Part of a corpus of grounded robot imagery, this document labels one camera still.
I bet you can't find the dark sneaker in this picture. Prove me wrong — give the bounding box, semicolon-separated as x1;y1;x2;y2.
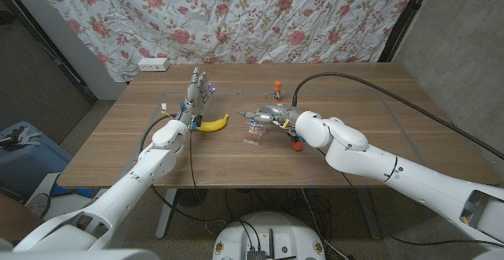
24;192;51;219

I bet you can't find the grey table leg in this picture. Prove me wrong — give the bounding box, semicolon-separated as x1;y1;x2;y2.
356;188;383;240

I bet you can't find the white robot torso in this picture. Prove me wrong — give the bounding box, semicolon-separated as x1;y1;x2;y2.
212;211;326;260

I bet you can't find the white table leg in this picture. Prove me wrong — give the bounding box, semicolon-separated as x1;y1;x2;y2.
155;188;178;240

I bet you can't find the black backdrop stand pole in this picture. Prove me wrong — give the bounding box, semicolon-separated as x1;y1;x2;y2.
378;0;436;63

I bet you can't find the white floor box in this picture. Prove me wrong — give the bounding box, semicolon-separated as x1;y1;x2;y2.
24;172;103;221

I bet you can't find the person's bare leg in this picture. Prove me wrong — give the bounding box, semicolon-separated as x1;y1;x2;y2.
0;195;44;243

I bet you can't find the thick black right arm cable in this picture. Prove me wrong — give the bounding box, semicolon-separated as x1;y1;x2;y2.
291;72;504;161

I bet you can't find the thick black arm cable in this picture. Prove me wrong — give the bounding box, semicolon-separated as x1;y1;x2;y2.
139;113;176;153
291;72;504;161

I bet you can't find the yellow banana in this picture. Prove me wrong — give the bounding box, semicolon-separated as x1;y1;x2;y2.
195;113;230;133

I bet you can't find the clear snack packet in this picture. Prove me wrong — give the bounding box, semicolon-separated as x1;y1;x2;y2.
243;120;267;147

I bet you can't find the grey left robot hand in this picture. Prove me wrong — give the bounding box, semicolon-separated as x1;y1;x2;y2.
176;66;217;131

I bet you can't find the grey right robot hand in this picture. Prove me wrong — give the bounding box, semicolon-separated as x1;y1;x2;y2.
238;103;304;129

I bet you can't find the white and black tool bundle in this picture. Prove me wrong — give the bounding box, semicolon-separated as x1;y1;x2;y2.
0;125;43;150

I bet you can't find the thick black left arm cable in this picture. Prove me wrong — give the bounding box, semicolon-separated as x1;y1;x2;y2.
139;113;176;153

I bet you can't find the floral backdrop cloth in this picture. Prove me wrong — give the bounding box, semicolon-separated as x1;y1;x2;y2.
23;0;422;83

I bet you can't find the blue storage bin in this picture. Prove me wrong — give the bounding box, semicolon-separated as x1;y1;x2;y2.
0;121;74;192

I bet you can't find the white power strip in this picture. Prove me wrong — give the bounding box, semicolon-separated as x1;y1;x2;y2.
137;57;171;72

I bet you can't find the black round floor fan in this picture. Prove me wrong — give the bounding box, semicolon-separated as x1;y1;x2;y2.
175;188;209;209

